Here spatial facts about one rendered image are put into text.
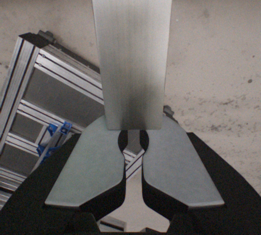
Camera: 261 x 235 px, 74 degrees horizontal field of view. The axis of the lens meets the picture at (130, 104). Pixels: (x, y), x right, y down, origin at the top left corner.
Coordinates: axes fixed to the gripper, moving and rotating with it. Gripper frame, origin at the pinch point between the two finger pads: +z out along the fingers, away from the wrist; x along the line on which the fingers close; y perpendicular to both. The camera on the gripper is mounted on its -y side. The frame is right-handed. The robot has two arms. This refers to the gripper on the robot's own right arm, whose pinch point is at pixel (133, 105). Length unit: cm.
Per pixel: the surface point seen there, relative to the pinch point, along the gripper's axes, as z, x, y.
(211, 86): 83, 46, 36
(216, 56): 83, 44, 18
